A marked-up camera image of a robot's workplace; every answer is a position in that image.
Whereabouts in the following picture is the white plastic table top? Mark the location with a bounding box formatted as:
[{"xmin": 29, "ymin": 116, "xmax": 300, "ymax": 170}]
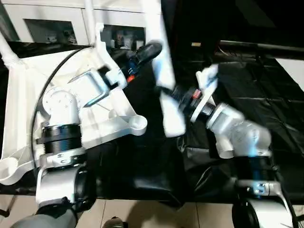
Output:
[{"xmin": 0, "ymin": 44, "xmax": 148, "ymax": 186}]

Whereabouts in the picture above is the black glossy mat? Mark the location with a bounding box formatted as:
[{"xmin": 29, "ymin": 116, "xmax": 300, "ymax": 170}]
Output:
[{"xmin": 0, "ymin": 40, "xmax": 304, "ymax": 207}]

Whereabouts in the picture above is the white glass-door cabinet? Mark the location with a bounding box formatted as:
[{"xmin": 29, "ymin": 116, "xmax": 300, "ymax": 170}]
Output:
[{"xmin": 4, "ymin": 0, "xmax": 165, "ymax": 48}]

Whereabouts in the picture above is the flat white board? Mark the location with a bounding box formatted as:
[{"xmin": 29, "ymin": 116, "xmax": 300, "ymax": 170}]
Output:
[{"xmin": 275, "ymin": 57, "xmax": 304, "ymax": 93}]

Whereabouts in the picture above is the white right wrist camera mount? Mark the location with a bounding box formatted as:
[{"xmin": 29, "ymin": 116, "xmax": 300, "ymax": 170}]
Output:
[{"xmin": 190, "ymin": 64, "xmax": 219, "ymax": 124}]

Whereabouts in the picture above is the black left wrist camera cable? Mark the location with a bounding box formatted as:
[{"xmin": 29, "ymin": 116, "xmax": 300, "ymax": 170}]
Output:
[{"xmin": 28, "ymin": 47, "xmax": 94, "ymax": 168}]

